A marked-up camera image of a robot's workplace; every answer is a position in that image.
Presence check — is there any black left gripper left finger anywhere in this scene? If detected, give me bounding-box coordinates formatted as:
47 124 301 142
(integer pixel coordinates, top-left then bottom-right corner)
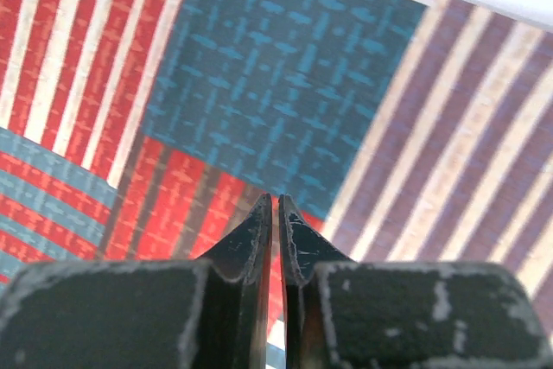
1 194 272 368

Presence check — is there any striped patchwork placemat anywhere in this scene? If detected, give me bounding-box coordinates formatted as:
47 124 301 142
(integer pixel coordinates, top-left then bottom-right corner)
1 0 552 368

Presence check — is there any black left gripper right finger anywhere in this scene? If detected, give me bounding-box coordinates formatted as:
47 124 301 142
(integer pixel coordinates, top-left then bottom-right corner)
279 195 552 368

